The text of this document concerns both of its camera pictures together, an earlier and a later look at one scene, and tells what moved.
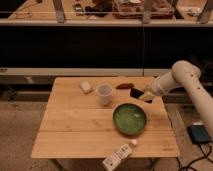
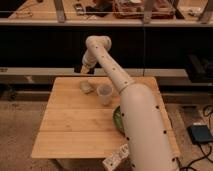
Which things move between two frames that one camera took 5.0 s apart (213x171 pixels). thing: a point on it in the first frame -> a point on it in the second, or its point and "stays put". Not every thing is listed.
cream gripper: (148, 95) -> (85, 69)
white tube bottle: (118, 156) stays put
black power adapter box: (198, 133) stays put
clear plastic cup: (104, 91) stays put
